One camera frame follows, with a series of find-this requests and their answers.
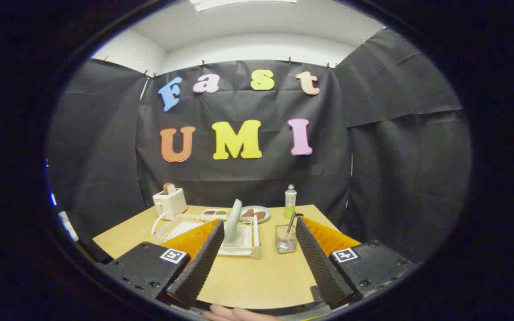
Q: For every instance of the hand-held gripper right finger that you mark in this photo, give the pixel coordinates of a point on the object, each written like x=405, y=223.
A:
x=324, y=269

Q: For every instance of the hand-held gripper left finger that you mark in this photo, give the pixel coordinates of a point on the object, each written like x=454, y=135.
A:
x=198, y=269

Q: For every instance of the light green plate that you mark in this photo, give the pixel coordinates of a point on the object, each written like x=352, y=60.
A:
x=234, y=218

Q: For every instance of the green plate with meat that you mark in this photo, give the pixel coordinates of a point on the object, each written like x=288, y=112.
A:
x=267, y=214

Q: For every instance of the white divided snack tray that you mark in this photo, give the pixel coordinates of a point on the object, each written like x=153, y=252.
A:
x=214, y=213

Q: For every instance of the white toaster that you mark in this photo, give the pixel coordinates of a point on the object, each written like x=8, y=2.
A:
x=170, y=205

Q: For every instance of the green and white bottle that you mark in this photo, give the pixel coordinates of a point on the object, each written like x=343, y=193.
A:
x=290, y=203

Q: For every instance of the brown meat piece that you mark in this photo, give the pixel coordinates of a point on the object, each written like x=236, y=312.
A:
x=248, y=212
x=259, y=216

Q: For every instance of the brown bread slice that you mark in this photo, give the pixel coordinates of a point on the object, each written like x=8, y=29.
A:
x=169, y=188

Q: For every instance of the black backdrop cloth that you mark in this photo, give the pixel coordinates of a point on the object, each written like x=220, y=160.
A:
x=257, y=178

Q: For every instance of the white device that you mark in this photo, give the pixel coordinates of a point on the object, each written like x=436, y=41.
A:
x=67, y=225

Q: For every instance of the blue lit screen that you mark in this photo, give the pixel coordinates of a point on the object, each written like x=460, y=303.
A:
x=51, y=198

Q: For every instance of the white ceiling light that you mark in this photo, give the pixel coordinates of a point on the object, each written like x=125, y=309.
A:
x=243, y=3

